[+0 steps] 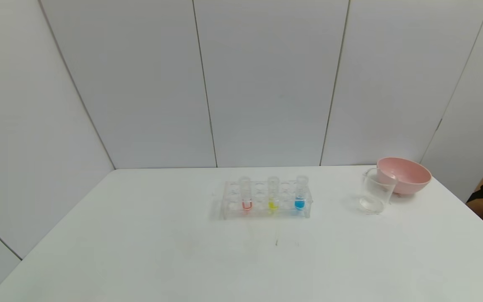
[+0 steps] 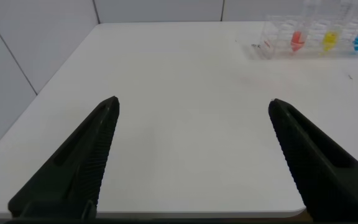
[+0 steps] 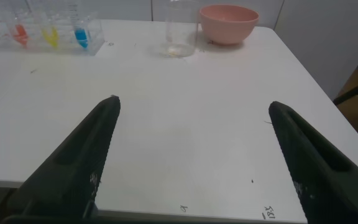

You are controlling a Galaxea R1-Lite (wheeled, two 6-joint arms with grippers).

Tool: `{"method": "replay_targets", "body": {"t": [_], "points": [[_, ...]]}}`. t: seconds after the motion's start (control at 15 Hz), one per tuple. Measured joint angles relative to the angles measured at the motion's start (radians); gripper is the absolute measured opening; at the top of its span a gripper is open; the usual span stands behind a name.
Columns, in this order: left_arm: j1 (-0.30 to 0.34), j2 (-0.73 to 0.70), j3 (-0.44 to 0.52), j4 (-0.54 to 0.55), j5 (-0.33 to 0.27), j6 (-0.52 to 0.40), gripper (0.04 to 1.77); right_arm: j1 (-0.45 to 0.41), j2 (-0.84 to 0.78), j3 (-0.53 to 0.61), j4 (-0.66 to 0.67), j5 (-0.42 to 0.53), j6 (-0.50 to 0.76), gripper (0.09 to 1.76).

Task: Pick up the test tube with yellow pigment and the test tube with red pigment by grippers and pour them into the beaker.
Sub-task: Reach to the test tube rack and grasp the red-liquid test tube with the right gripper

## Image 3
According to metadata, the clear plastic test tube rack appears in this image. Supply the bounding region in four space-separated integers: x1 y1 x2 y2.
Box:
0 9 106 57

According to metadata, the test tube with blue pigment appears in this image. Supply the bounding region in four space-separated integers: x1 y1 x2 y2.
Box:
63 0 91 50

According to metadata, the test tube with yellow pigment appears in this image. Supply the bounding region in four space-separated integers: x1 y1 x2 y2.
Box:
25 0 60 49

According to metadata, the test tube with red pigment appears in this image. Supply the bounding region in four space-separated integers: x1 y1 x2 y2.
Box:
0 0 30 48

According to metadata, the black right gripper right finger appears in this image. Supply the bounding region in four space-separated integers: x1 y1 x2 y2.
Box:
268 101 358 224

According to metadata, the pink bowl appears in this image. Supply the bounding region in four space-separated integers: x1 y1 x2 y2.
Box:
198 4 260 46

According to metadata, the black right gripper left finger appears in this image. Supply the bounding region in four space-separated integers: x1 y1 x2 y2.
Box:
7 95 121 218

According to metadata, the clear glass beaker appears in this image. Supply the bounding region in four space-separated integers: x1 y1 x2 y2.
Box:
159 0 200 58

